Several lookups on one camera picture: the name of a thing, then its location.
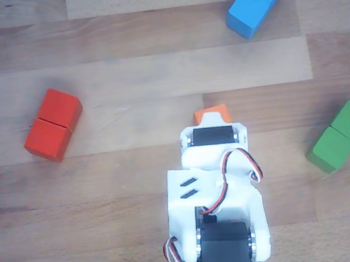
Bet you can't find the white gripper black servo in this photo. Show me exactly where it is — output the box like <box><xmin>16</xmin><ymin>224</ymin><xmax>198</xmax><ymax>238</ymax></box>
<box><xmin>174</xmin><ymin>107</ymin><xmax>252</xmax><ymax>172</ymax></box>

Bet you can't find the small orange wooden cube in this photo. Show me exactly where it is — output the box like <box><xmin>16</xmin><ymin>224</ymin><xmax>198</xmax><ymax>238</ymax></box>
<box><xmin>192</xmin><ymin>103</ymin><xmax>233</xmax><ymax>128</ymax></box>

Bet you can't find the blue rectangular wooden block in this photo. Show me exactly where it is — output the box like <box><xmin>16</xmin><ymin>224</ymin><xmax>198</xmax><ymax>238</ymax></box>
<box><xmin>223</xmin><ymin>0</ymin><xmax>295</xmax><ymax>43</ymax></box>

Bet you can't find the green rectangular wooden block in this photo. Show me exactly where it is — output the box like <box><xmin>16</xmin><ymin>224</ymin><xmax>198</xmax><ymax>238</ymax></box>
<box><xmin>299</xmin><ymin>99</ymin><xmax>350</xmax><ymax>178</ymax></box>

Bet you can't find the red rectangular wooden block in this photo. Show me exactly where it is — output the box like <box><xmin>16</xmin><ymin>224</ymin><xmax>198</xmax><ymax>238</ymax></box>
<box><xmin>16</xmin><ymin>84</ymin><xmax>90</xmax><ymax>168</ymax></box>

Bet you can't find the red black white gripper cable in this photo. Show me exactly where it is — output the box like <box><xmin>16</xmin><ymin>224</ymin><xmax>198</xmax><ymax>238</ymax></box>
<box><xmin>193</xmin><ymin>145</ymin><xmax>269</xmax><ymax>216</ymax></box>

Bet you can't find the red black white arm cable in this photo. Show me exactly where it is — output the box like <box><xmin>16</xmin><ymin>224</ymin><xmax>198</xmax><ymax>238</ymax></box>
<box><xmin>161</xmin><ymin>234</ymin><xmax>197</xmax><ymax>262</ymax></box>

